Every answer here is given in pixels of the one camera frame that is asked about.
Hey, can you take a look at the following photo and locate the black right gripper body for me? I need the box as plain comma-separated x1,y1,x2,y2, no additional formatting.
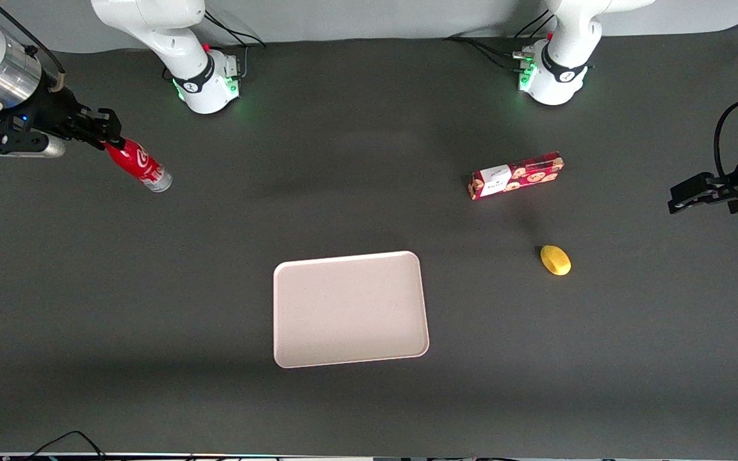
0,82,89,156

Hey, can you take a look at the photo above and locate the red coke bottle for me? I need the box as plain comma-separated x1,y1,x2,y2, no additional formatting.
104,137,174,193

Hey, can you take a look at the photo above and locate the white rectangular tray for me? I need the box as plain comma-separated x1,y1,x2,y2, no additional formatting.
272,250,431,369

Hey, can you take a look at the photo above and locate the yellow lemon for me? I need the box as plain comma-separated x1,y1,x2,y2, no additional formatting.
540,245,572,277

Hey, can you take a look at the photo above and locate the red cookie box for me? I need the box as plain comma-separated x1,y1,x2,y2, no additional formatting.
468,151,565,201

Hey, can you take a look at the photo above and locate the dark grey table mat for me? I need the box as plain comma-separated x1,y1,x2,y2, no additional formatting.
0,22,738,460

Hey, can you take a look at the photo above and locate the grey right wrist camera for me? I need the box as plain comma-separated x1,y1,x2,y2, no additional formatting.
0,130,67,159

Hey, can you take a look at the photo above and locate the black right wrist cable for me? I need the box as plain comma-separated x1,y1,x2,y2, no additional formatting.
0,0,67,93

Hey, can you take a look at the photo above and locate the black right arm base cable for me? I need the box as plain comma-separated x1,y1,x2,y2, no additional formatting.
202,11,267,48

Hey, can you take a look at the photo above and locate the black arm base cable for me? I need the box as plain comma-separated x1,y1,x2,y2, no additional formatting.
445,9,557,72
202,11,267,48

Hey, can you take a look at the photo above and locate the black left arm base cable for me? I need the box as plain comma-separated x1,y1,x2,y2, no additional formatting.
445,9,557,72

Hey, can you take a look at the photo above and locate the black cable at table edge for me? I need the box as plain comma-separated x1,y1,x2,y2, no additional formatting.
25,430,108,461

